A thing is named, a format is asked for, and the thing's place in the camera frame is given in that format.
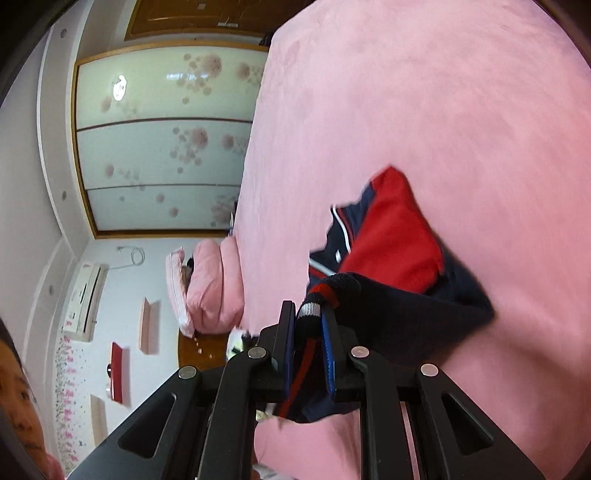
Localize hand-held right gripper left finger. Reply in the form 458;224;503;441
67;300;298;480

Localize pink flower wall stickers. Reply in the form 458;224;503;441
53;335;93;476

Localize navy and red varsity jacket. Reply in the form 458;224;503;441
272;165;497;424

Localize white air conditioner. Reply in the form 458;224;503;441
62;263;109;342

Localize brown wooden door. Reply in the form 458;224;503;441
124;0;319;42

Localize floral sliding door wardrobe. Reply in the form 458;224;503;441
71;41;271;240

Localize wooden headboard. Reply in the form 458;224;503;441
178;330;259;372

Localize pink wall shelf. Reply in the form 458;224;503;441
139;298;161;355

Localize pink pillow with lace trim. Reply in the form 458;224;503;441
165;247;197;337

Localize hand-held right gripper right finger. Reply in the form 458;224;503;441
321;305;548;480

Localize white wall cable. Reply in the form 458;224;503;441
117;246;146;268

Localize pink bed blanket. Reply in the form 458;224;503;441
231;0;591;480

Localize red wall shelf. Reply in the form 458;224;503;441
107;342;130;407

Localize folded pink quilt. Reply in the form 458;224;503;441
185;234;245;335

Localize white wall shelf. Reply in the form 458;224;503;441
90;394;109;450

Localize person's head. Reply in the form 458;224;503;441
0;318;51;480

